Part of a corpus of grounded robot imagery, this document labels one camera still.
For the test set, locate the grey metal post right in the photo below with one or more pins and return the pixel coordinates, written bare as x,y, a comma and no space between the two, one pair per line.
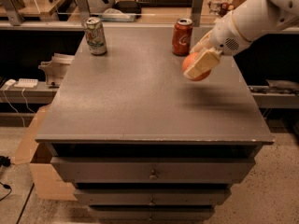
196,12

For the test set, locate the black bag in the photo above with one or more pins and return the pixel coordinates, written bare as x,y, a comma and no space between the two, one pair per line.
128,6

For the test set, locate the bottom grey drawer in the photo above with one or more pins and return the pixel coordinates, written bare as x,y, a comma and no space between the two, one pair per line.
151,213

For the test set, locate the clear plastic bottle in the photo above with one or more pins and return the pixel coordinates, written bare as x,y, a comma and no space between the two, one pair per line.
215,7

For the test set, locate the clear plastic container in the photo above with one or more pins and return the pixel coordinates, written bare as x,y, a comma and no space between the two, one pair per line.
112,14

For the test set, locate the middle grey drawer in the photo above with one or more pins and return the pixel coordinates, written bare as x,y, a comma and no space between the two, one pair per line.
151,197

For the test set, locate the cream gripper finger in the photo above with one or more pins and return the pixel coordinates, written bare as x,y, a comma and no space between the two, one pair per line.
202,44
205,61

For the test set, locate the grey metal post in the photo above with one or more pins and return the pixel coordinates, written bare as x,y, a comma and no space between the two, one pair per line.
84,11
13,15
196,12

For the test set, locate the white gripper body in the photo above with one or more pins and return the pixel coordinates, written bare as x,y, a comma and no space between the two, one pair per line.
224,36

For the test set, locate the red cola can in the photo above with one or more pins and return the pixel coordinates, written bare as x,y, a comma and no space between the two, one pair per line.
182,35

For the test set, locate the top grey drawer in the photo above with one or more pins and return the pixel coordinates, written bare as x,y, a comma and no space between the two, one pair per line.
152,170

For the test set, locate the black keyboard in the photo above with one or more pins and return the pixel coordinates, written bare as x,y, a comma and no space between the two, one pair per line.
165,3

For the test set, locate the small dark bowl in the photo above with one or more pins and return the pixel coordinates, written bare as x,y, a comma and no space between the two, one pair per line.
225,8

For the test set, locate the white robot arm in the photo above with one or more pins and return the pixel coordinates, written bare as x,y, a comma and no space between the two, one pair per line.
256,18

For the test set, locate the white power strip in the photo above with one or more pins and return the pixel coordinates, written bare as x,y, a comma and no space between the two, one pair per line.
26,83

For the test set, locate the orange fruit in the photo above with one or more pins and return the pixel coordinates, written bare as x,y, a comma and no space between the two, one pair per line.
188,61

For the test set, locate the beige moulded bracket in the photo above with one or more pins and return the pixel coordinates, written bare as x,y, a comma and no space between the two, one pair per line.
56,68

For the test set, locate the cardboard box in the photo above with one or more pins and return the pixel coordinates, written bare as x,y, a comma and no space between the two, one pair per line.
49,186

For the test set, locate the green white soda can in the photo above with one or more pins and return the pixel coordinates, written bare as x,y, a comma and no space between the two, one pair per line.
95,36

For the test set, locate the grey metal post middle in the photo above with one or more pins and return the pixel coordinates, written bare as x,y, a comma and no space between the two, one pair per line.
84,11

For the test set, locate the grey drawer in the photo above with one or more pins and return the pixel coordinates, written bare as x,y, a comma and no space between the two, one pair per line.
151,197
151,213
152,170

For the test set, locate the grey drawer cabinet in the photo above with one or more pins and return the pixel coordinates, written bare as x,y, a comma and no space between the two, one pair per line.
134,102

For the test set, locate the grey metal post left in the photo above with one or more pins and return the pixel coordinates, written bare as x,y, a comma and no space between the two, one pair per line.
13,15

